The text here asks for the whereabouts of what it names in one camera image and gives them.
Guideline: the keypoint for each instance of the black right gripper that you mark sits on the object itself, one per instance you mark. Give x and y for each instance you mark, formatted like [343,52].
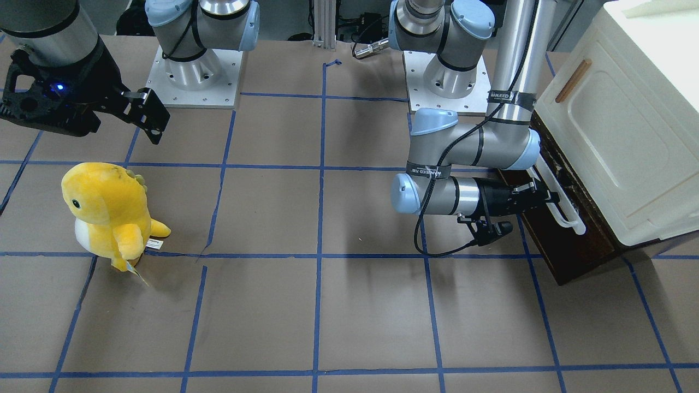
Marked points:
[104,78]

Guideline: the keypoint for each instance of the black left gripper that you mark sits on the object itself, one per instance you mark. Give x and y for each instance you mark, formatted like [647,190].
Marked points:
[494,197]

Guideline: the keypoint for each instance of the dark brown bottom drawer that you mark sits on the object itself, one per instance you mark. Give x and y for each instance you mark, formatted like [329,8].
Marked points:
[569,255]

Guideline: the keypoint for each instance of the cream plastic storage cabinet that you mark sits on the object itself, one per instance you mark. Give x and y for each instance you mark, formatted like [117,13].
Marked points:
[623,110]

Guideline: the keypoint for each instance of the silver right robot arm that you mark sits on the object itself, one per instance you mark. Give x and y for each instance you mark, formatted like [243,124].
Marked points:
[60,32]

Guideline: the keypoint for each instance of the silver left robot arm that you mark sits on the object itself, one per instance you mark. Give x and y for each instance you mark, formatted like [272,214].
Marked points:
[458,32]

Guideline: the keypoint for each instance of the yellow plush dinosaur toy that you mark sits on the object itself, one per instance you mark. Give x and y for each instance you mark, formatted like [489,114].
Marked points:
[112,220]

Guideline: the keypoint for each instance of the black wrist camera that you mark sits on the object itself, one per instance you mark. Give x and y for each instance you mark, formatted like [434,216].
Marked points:
[485,232]

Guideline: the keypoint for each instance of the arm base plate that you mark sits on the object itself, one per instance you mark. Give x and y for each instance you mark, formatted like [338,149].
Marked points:
[431,85]
[211,81]

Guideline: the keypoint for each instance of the aluminium frame post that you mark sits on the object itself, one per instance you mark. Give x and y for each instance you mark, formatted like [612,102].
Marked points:
[324,24]

